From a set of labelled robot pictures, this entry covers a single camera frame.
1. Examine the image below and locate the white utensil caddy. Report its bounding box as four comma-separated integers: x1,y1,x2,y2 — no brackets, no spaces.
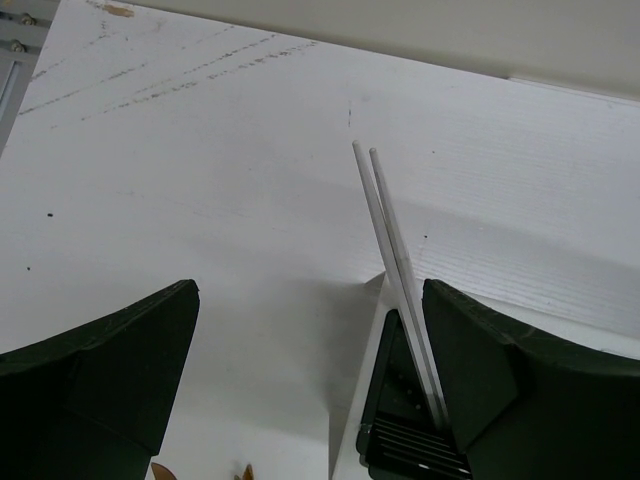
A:
328,273,396,479

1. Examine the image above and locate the copper knife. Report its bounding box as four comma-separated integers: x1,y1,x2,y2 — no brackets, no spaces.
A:
151,462,176,480

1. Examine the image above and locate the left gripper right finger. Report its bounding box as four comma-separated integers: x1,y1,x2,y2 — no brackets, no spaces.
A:
422,280,639,479

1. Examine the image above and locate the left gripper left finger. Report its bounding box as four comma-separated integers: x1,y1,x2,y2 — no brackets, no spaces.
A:
1,280,199,479

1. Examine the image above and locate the white chopstick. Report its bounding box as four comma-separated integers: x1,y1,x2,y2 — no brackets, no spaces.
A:
352,141,449,430
369,148,449,430

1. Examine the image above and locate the aluminium rail frame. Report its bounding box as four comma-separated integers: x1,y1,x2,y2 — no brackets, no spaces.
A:
0,0,60,150

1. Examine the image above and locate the gold knife green handle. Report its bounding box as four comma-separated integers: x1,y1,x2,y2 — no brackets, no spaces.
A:
234,464,255,480

